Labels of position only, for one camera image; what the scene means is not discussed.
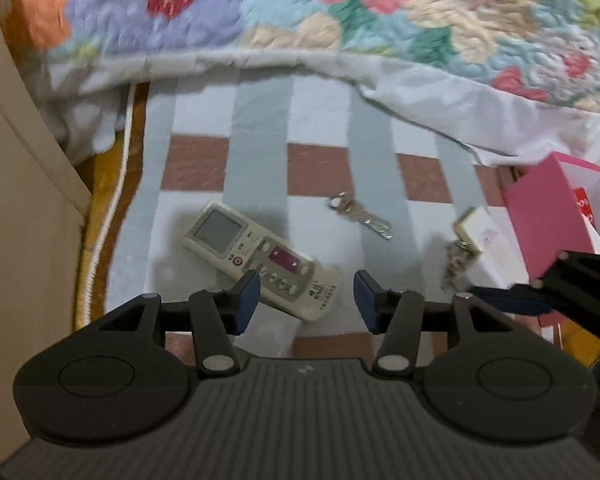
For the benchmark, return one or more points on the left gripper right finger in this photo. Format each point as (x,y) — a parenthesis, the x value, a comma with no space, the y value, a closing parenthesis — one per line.
(395,315)

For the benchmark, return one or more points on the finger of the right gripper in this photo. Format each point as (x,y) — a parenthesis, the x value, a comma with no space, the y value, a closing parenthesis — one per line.
(519,299)

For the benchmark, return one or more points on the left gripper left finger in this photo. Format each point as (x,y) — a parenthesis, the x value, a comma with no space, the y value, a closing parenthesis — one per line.
(216,316)

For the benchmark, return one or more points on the cream remote with label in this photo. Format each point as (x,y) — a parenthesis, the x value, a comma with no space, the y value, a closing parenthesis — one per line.
(494,259)

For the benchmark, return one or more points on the air conditioner remote with screen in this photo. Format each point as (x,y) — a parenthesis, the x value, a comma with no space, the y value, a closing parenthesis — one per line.
(292,282)

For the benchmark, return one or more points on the pink cardboard box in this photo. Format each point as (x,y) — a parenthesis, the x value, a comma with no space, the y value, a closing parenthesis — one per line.
(555,206)

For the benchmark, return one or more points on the checkered striped floor mat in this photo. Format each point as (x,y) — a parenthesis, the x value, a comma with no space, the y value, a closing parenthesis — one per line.
(275,146)

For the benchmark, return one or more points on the beige wooden cabinet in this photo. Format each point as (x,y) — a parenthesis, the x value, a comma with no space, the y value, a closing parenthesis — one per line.
(43,205)

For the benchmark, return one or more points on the floral quilted bedspread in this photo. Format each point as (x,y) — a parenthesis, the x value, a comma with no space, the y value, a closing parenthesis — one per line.
(541,50)

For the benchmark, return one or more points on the silver keys on ring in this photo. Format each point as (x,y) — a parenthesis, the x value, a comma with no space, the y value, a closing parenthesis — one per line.
(347,206)

